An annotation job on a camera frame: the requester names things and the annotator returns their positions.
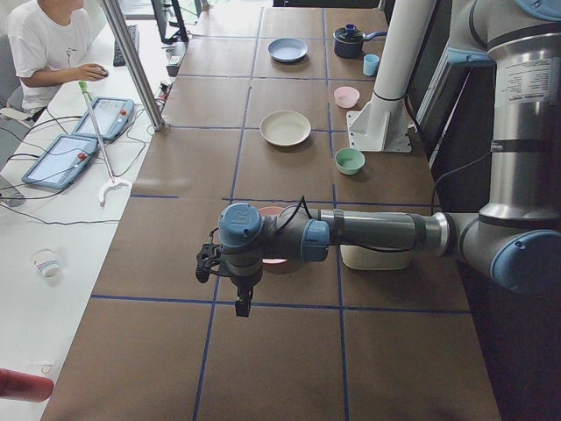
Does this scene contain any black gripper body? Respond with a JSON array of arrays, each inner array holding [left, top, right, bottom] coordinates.
[[225, 261, 263, 303]]

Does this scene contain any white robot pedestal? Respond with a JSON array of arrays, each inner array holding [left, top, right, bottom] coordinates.
[[347, 0, 437, 153]]

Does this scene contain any pink bowl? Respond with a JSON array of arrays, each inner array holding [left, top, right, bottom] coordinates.
[[333, 86, 360, 109]]

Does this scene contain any teach pendant tablet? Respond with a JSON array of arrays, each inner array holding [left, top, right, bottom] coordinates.
[[21, 135, 97, 189], [72, 96, 135, 142]]

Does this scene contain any cream white toaster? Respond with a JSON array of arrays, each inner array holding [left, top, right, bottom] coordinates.
[[340, 245, 413, 271]]

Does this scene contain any light blue cup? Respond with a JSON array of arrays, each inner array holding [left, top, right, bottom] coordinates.
[[363, 54, 380, 76]]

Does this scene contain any red cylinder object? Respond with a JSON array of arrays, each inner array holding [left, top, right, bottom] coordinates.
[[1, 368, 54, 403]]

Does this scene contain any dark blue pot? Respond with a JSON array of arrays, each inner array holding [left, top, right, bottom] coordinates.
[[333, 24, 387, 59]]

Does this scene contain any lower teach pendant tablet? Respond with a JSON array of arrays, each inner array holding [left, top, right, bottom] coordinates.
[[21, 135, 97, 189]]

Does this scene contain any upper teach pendant tablet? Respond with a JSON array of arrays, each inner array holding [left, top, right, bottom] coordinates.
[[72, 96, 135, 142]]

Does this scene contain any green bowl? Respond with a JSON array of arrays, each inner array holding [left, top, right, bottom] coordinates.
[[335, 147, 366, 175]]

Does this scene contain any paper cup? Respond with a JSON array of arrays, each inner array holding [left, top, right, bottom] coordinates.
[[30, 248, 60, 278]]

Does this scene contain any black monitor stand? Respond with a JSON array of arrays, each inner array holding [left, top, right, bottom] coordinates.
[[151, 0, 189, 45]]

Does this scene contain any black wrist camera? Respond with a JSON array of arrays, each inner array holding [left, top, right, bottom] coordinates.
[[195, 243, 223, 283]]

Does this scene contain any aluminium frame post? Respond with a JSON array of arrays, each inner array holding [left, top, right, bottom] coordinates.
[[100, 0, 165, 132]]

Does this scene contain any black keyboard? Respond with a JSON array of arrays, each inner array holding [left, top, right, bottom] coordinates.
[[112, 25, 140, 68]]

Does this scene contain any person in white shirt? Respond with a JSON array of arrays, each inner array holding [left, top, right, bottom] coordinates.
[[7, 0, 106, 118]]

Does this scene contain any blue plate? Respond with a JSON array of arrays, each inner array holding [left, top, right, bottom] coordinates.
[[267, 38, 309, 63]]

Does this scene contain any pink plate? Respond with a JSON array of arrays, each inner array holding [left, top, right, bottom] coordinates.
[[259, 206, 287, 265]]

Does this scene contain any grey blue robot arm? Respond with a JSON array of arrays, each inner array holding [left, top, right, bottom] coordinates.
[[195, 1, 560, 317]]

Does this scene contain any cream plate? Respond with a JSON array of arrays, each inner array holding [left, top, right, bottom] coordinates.
[[259, 111, 311, 147]]

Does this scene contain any white reacher grabber stick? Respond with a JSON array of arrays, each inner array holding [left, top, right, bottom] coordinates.
[[78, 81, 132, 207]]

